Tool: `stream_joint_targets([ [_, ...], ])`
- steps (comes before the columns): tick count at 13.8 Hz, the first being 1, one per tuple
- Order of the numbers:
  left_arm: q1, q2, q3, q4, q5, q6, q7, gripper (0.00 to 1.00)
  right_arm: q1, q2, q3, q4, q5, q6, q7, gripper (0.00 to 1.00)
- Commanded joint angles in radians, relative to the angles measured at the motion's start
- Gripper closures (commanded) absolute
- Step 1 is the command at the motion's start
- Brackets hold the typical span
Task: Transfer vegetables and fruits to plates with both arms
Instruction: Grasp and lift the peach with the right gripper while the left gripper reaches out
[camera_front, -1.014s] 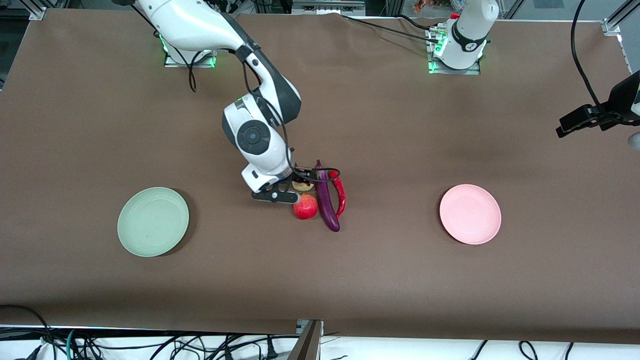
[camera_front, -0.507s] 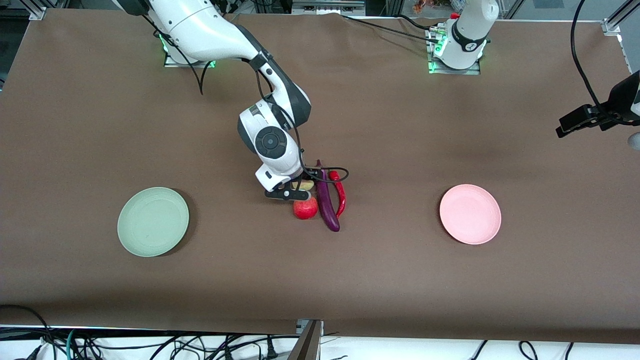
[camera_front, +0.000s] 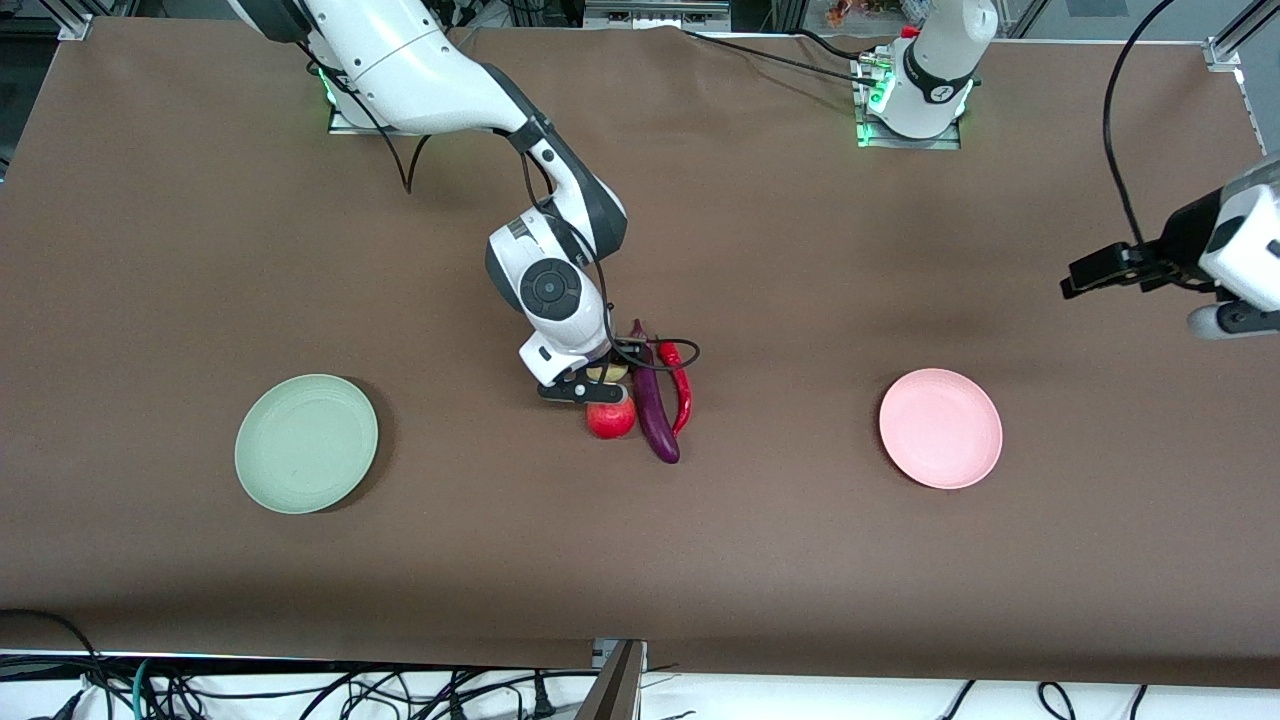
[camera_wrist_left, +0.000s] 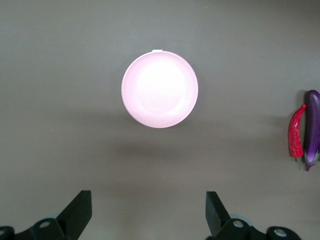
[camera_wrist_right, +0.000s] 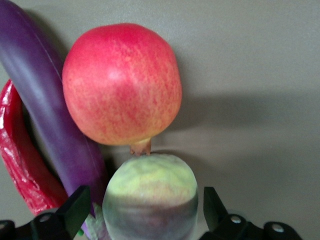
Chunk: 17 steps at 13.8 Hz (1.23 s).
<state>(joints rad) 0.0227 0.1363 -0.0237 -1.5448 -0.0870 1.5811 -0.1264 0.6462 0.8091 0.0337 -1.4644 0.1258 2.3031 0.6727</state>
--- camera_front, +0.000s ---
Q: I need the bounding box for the red pomegranate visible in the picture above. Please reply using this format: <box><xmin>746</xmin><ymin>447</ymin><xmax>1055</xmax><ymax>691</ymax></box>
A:
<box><xmin>585</xmin><ymin>397</ymin><xmax>638</xmax><ymax>441</ymax></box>

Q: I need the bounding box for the purple eggplant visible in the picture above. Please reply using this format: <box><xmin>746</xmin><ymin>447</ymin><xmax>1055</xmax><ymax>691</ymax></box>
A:
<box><xmin>626</xmin><ymin>318</ymin><xmax>682</xmax><ymax>466</ymax></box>

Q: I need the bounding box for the red chili pepper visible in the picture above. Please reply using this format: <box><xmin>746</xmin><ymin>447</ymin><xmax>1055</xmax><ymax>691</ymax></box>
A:
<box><xmin>656</xmin><ymin>340</ymin><xmax>694</xmax><ymax>439</ymax></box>

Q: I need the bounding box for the pink round plate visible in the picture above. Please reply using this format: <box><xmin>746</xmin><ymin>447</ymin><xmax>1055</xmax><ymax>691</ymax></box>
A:
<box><xmin>878</xmin><ymin>368</ymin><xmax>1004</xmax><ymax>491</ymax></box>

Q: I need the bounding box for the pale green round plate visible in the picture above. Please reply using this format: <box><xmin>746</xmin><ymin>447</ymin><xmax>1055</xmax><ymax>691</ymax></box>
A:
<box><xmin>234</xmin><ymin>373</ymin><xmax>380</xmax><ymax>516</ymax></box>

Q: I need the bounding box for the brown angled bar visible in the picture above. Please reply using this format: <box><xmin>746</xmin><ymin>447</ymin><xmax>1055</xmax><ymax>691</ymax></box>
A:
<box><xmin>578</xmin><ymin>640</ymin><xmax>646</xmax><ymax>720</ymax></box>

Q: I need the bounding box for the colourful toy pile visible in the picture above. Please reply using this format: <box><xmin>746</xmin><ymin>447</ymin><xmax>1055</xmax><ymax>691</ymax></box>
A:
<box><xmin>825</xmin><ymin>0</ymin><xmax>921</xmax><ymax>27</ymax></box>

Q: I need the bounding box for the grey box with ports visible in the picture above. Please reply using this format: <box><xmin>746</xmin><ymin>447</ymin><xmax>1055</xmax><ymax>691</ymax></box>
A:
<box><xmin>584</xmin><ymin>0</ymin><xmax>732</xmax><ymax>31</ymax></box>

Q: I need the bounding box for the brown table cover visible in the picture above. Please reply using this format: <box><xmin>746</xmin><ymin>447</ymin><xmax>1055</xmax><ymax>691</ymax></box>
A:
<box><xmin>0</xmin><ymin>15</ymin><xmax>1280</xmax><ymax>691</ymax></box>

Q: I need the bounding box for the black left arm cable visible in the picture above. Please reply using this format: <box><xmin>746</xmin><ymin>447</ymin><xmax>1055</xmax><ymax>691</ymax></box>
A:
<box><xmin>1103</xmin><ymin>0</ymin><xmax>1179</xmax><ymax>251</ymax></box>

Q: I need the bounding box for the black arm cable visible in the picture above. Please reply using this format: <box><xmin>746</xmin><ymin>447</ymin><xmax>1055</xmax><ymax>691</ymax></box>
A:
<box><xmin>320</xmin><ymin>60</ymin><xmax>702</xmax><ymax>373</ymax></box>
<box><xmin>1103</xmin><ymin>0</ymin><xmax>1179</xmax><ymax>251</ymax></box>

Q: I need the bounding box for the aluminium frame profile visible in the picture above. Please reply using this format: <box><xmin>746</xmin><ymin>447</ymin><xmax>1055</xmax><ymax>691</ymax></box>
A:
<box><xmin>58</xmin><ymin>0</ymin><xmax>141</xmax><ymax>41</ymax></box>
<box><xmin>1204</xmin><ymin>0</ymin><xmax>1280</xmax><ymax>69</ymax></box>

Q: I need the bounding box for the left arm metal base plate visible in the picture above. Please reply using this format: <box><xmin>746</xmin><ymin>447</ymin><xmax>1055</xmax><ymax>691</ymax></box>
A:
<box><xmin>852</xmin><ymin>50</ymin><xmax>963</xmax><ymax>151</ymax></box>

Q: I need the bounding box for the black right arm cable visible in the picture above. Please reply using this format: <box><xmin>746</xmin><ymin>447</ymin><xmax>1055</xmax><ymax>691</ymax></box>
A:
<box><xmin>320</xmin><ymin>60</ymin><xmax>702</xmax><ymax>373</ymax></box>

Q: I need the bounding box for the small silver metal bracket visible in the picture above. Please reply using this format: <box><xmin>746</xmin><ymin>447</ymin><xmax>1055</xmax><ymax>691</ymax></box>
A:
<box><xmin>590</xmin><ymin>637</ymin><xmax>649</xmax><ymax>670</ymax></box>

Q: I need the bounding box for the thin black table cable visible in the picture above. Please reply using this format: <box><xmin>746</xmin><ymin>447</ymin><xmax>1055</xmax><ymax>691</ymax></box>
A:
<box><xmin>680</xmin><ymin>28</ymin><xmax>886</xmax><ymax>89</ymax></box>

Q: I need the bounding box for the black arched cable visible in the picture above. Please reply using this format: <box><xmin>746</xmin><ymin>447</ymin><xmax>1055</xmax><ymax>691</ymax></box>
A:
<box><xmin>0</xmin><ymin>608</ymin><xmax>107</xmax><ymax>720</ymax></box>

